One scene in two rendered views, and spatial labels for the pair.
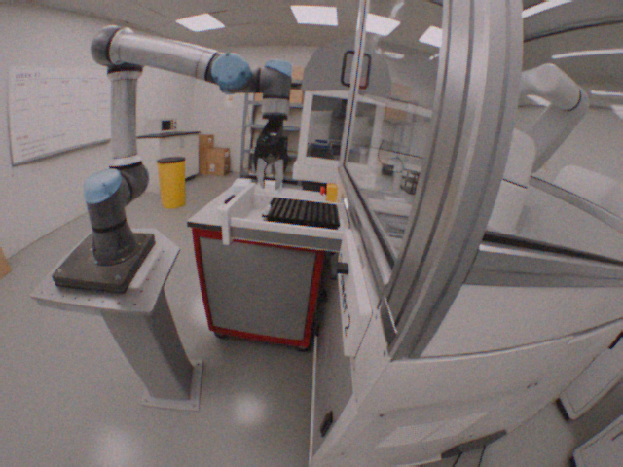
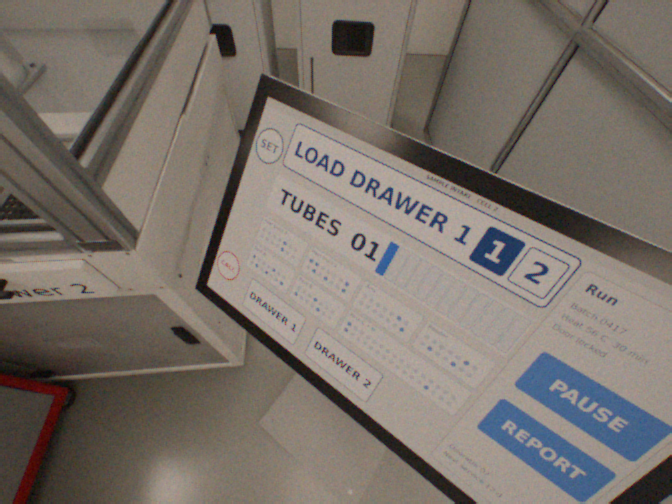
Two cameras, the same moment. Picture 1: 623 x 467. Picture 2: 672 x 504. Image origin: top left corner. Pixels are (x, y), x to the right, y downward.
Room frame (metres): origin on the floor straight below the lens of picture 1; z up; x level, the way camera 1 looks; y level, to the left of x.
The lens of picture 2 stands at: (-0.15, 0.19, 1.37)
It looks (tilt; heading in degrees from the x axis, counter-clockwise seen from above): 56 degrees down; 263
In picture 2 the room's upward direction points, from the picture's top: 4 degrees clockwise
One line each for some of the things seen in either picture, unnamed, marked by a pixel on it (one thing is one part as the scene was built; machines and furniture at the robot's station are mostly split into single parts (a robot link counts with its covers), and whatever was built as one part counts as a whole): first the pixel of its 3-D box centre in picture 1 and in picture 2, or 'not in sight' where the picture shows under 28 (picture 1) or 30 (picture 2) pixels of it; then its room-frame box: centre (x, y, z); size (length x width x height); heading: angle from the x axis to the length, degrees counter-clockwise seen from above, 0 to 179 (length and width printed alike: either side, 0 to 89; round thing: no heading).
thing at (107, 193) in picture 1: (105, 196); not in sight; (0.46, 0.59, 0.96); 0.13 x 0.12 x 0.14; 12
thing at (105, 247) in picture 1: (111, 233); not in sight; (0.46, 0.59, 0.85); 0.15 x 0.15 x 0.10
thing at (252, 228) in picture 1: (305, 220); not in sight; (0.70, 0.03, 0.86); 0.40 x 0.26 x 0.06; 91
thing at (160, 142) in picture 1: (167, 151); not in sight; (3.75, 2.75, 0.61); 1.15 x 0.72 x 1.22; 176
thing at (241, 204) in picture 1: (240, 209); not in sight; (0.70, 0.24, 0.87); 0.29 x 0.02 x 0.11; 1
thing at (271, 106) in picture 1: (274, 107); not in sight; (0.67, 0.14, 1.20); 0.08 x 0.08 x 0.05
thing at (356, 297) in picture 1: (349, 282); (16, 283); (0.39, -0.09, 0.87); 0.29 x 0.02 x 0.11; 1
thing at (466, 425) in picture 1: (425, 338); (109, 234); (0.66, -0.56, 0.40); 1.03 x 0.95 x 0.80; 1
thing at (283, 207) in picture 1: (302, 218); not in sight; (0.70, 0.04, 0.87); 0.22 x 0.18 x 0.06; 91
